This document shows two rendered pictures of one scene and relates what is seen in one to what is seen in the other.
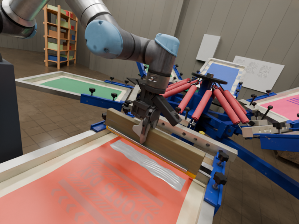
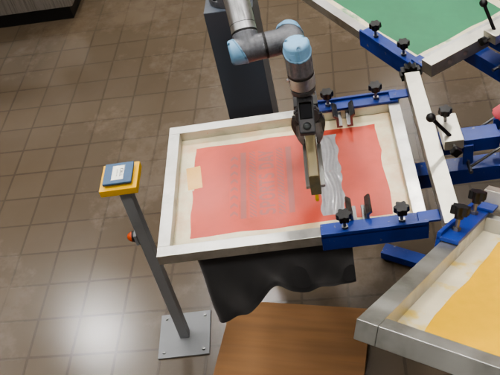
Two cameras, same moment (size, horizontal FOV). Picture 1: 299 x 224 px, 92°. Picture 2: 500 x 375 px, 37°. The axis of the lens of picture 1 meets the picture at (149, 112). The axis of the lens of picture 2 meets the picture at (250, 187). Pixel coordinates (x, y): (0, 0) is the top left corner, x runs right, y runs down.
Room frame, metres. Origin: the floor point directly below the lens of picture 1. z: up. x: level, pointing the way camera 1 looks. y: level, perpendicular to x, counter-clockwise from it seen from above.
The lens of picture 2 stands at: (-0.20, -1.56, 2.58)
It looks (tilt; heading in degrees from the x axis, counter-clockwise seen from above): 44 degrees down; 74
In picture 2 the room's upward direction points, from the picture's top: 14 degrees counter-clockwise
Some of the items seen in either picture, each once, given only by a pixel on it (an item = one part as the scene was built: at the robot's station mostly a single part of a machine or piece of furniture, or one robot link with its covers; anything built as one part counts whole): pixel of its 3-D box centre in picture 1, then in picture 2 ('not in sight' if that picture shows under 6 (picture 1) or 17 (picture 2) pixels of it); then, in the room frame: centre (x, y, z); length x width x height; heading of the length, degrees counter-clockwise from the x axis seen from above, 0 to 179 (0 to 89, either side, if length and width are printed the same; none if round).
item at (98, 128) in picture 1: (115, 124); (352, 108); (0.72, 0.17, 0.98); 0.30 x 0.05 x 0.07; 155
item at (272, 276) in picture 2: not in sight; (282, 273); (0.25, -0.14, 0.74); 0.46 x 0.04 x 0.42; 155
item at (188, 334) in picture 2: not in sight; (155, 264); (-0.07, 0.37, 0.48); 0.22 x 0.22 x 0.96; 65
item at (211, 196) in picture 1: (214, 179); (373, 230); (0.48, -0.33, 0.98); 0.30 x 0.05 x 0.07; 155
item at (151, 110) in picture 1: (149, 102); (305, 100); (0.48, 0.01, 1.23); 0.09 x 0.08 x 0.12; 64
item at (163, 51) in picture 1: (162, 55); (297, 56); (0.48, 0.00, 1.39); 0.09 x 0.08 x 0.11; 73
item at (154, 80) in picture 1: (156, 80); (300, 80); (0.48, 0.00, 1.31); 0.08 x 0.08 x 0.05
